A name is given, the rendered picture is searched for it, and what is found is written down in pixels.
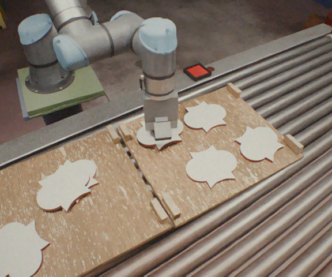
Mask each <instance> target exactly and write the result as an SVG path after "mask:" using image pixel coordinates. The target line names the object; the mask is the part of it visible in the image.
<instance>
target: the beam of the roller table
mask: <svg viewBox="0 0 332 277"><path fill-rule="evenodd" d="M331 31H332V27H331V26H328V25H326V24H319V25H316V26H314V27H311V28H307V29H305V30H303V31H299V32H296V33H294V34H291V35H288V36H284V37H283V38H280V39H277V40H275V41H270V42H268V43H265V44H263V45H260V46H258V47H254V48H251V49H248V50H246V51H242V52H240V53H237V54H235V55H232V56H230V57H227V58H224V59H221V60H219V61H215V62H213V63H210V64H207V65H205V66H204V67H205V68H207V67H209V66H211V67H214V68H215V70H214V71H211V72H212V76H210V77H208V78H205V79H203V80H200V81H197V82H195V81H193V80H192V79H191V78H190V77H189V76H188V75H186V74H185V73H182V74H180V75H177V76H176V83H175V85H176V90H177V93H178V95H180V94H183V93H185V92H187V91H189V90H191V89H194V88H196V87H199V86H201V85H204V84H207V83H209V82H211V81H214V80H216V79H218V78H222V77H224V76H227V75H229V74H231V73H234V72H237V71H238V70H242V69H244V68H247V67H249V66H251V65H254V64H256V63H259V62H261V61H264V60H266V59H269V58H272V57H275V56H277V55H280V54H282V53H284V52H286V51H289V50H293V49H295V48H298V47H300V46H302V45H304V44H308V43H310V42H313V41H314V40H316V39H320V38H323V37H325V36H326V35H329V34H330V33H331ZM143 106H144V104H143V96H142V94H140V89H139V90H138V91H135V92H133V93H130V94H127V95H125V96H122V97H119V98H117V99H113V100H112V101H110V102H107V103H104V104H101V105H99V106H96V107H93V108H91V109H90V110H86V111H83V112H81V113H78V114H76V115H73V116H71V117H68V118H66V119H64V120H61V121H58V122H56V123H52V124H50V125H48V126H45V127H43V128H40V129H38V130H36V131H34V132H31V133H28V134H26V135H23V136H21V137H18V138H15V139H14V140H10V141H8V142H6V143H3V144H1V145H0V170H1V169H4V168H5V167H8V166H10V165H12V164H15V163H17V162H20V161H21V160H24V159H26V158H29V157H31V156H33V155H36V154H39V153H41V152H43V151H45V150H48V149H50V148H52V147H55V146H57V145H58V144H61V143H64V142H65V141H69V140H71V139H74V138H76V137H78V136H81V135H83V134H85V133H87V132H90V131H92V130H95V129H97V128H100V127H102V126H104V125H108V124H109V123H112V122H114V121H116V120H118V119H121V118H124V117H126V116H128V115H132V114H134V113H135V112H137V111H140V110H143V109H144V107H143Z"/></svg>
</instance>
